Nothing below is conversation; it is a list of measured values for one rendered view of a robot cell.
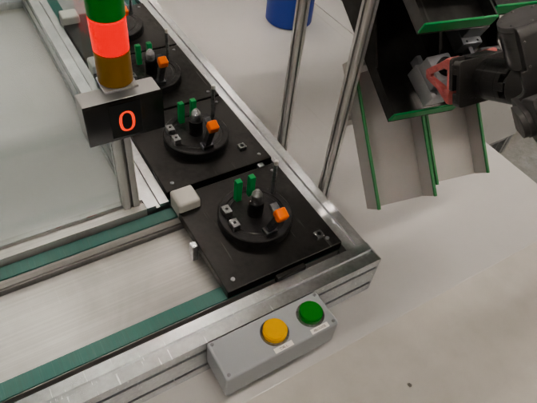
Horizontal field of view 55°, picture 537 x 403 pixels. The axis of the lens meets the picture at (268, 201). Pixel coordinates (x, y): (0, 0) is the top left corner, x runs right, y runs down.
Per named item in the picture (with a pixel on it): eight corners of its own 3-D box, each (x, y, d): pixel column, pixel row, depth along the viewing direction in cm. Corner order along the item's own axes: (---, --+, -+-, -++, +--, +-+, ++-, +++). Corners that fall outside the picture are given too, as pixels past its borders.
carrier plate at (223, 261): (340, 248, 97) (342, 241, 95) (227, 299, 87) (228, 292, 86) (274, 168, 110) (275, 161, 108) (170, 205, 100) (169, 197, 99)
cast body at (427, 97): (444, 101, 85) (469, 78, 79) (423, 107, 84) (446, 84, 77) (422, 59, 87) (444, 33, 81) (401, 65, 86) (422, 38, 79)
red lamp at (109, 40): (135, 53, 70) (131, 20, 67) (99, 61, 68) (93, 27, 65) (122, 35, 73) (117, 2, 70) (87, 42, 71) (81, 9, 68)
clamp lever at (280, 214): (276, 231, 92) (290, 216, 85) (268, 235, 91) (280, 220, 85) (268, 213, 93) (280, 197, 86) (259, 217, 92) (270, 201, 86)
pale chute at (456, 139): (475, 173, 109) (490, 172, 105) (423, 185, 105) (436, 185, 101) (455, 41, 107) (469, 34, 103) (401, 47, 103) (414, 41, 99)
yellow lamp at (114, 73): (138, 84, 74) (135, 53, 71) (104, 92, 72) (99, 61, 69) (125, 65, 77) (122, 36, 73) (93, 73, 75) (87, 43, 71)
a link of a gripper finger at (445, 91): (415, 53, 78) (459, 59, 70) (451, 45, 81) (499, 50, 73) (415, 97, 81) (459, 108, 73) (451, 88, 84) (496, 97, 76)
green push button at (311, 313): (325, 321, 86) (328, 315, 84) (306, 331, 84) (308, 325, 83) (312, 302, 88) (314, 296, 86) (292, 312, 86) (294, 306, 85)
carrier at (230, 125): (270, 164, 111) (276, 117, 102) (167, 200, 101) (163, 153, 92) (219, 101, 124) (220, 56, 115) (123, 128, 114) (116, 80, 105)
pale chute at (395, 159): (423, 195, 103) (437, 196, 99) (366, 209, 99) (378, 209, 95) (400, 55, 101) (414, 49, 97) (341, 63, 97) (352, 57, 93)
